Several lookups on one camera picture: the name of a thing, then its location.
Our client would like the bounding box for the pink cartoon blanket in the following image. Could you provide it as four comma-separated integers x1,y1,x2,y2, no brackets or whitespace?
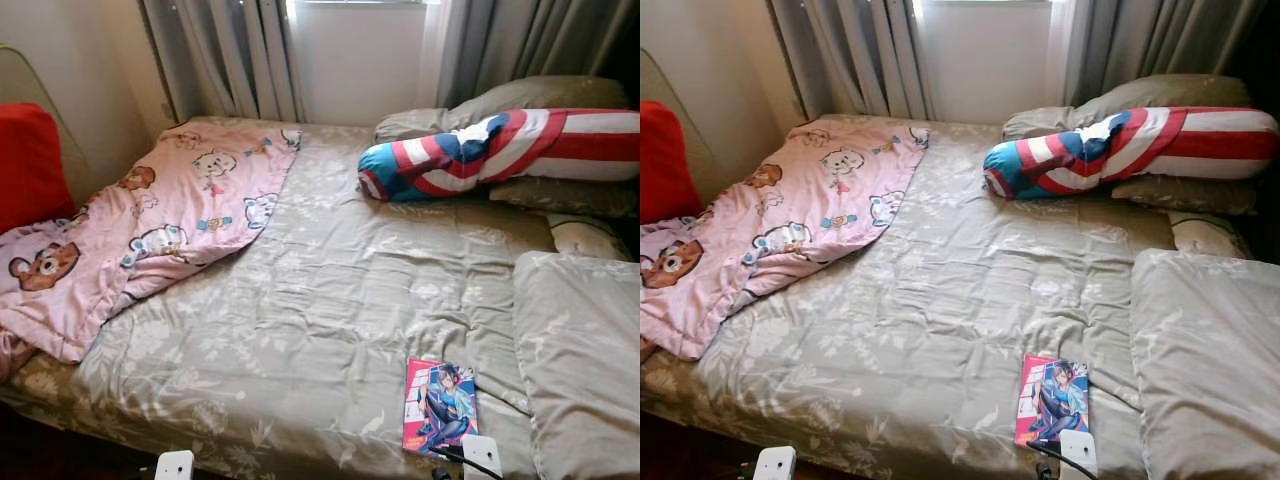
640,118,931,361
0,120,303,386

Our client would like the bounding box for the colourful manga book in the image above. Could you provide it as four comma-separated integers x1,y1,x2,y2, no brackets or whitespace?
402,357,481,459
1013,353,1091,448

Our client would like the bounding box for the small beige pillow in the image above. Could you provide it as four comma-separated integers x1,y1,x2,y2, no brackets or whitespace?
547,213,631,263
1168,210,1251,261

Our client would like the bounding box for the grey floral pillow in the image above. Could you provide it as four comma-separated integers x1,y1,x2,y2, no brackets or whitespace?
1070,73,1256,129
1002,105,1076,141
445,75,633,131
1110,175,1261,216
488,175,641,221
375,107,451,143

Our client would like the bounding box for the large red pillow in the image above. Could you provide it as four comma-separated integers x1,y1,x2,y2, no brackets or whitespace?
640,100,703,223
0,102,79,233

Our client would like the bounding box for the folded grey floral duvet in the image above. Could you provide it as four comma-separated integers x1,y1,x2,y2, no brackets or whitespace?
512,250,641,480
1130,248,1280,480

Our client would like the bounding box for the red white blue striped bolster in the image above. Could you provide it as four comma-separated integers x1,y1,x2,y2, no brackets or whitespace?
983,105,1280,201
357,107,641,203

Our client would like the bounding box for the grey curtain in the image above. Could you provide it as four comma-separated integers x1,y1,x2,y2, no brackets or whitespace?
1060,0,1271,106
768,0,936,121
432,0,641,109
140,0,306,123

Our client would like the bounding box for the black upholstered panel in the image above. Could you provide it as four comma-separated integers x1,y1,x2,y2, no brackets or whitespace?
1235,0,1280,263

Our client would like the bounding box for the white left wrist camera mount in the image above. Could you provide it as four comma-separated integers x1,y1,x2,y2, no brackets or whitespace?
752,445,798,480
153,450,196,480

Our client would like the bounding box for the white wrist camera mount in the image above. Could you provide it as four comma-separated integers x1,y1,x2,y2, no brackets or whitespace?
752,445,798,480
460,433,504,480
1058,430,1099,480
153,450,196,480

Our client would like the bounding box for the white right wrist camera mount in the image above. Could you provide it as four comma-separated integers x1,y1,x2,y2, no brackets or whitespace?
460,433,504,480
1058,430,1099,480

